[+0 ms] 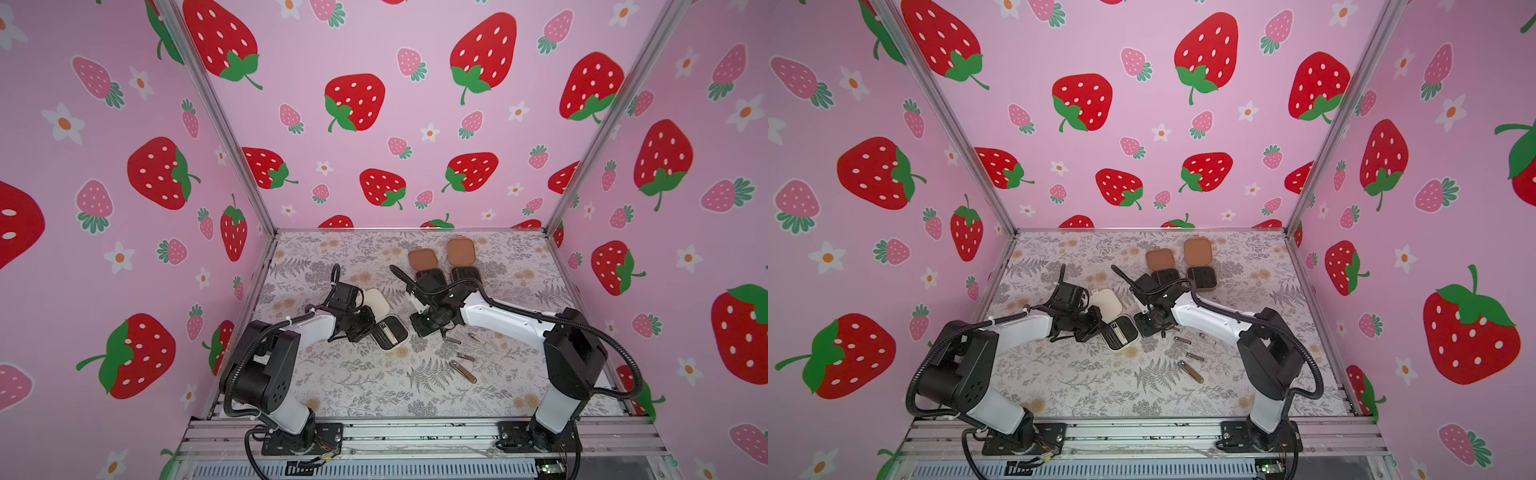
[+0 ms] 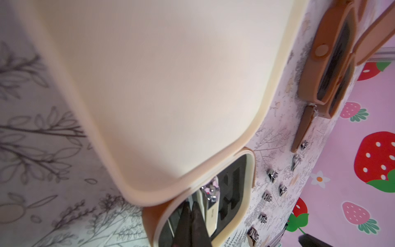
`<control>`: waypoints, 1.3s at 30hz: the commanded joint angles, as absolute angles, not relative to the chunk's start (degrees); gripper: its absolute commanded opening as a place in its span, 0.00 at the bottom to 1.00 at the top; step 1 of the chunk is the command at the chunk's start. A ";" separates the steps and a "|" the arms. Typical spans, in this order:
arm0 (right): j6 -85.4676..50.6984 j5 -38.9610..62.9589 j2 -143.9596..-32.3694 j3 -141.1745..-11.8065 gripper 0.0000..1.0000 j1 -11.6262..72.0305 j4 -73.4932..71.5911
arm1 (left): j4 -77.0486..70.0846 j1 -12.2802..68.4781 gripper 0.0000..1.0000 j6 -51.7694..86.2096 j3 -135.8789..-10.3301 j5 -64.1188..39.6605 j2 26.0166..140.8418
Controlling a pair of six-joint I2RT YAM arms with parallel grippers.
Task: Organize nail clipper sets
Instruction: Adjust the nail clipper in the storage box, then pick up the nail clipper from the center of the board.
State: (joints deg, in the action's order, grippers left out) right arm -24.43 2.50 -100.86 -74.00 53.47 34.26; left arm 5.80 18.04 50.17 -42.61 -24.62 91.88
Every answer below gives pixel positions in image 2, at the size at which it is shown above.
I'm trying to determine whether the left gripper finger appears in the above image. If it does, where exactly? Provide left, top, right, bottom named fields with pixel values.
left=172, top=201, right=212, bottom=247

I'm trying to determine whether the cream nail clipper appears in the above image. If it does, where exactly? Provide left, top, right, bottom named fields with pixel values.
left=199, top=176, right=220, bottom=237

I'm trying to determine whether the small cream clipper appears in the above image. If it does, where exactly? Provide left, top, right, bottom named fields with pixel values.
left=279, top=184, right=288, bottom=197

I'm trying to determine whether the cream nail clipper case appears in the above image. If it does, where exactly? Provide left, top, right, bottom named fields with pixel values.
left=10, top=1, right=309, bottom=247

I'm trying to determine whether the brown small clipper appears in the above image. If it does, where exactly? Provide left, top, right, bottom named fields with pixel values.
left=262, top=191, right=273, bottom=202

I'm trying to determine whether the brown nail file sleeve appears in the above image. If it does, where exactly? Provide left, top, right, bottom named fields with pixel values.
left=291, top=105, right=317, bottom=153

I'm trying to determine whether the light brown nail clipper case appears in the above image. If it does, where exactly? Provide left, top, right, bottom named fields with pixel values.
left=298, top=1, right=357, bottom=105

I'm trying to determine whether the dark brown nail clipper case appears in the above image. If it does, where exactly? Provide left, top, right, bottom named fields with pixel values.
left=314, top=2, right=395, bottom=119

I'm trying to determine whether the small metal tool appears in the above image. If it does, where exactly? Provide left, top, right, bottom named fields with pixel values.
left=291, top=153, right=301, bottom=171

